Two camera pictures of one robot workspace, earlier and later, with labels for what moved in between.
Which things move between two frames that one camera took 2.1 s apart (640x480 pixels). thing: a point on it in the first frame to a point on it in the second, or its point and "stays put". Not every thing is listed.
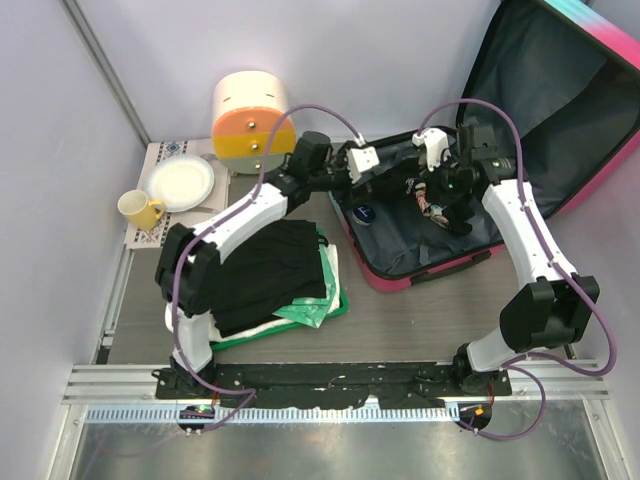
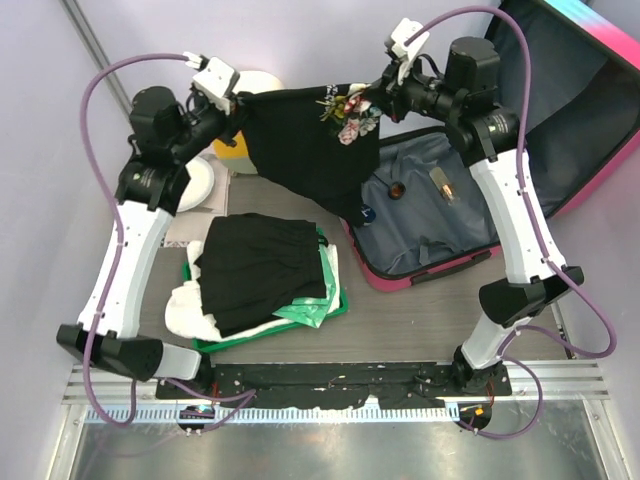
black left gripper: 348,184 to 229,121
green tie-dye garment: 313,309 stays put
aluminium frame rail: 532,382 stays put
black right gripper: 435,195 to 388,94
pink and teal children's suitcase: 552,98 stays put
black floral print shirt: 411,178 to 325,137
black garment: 283,264 stays put
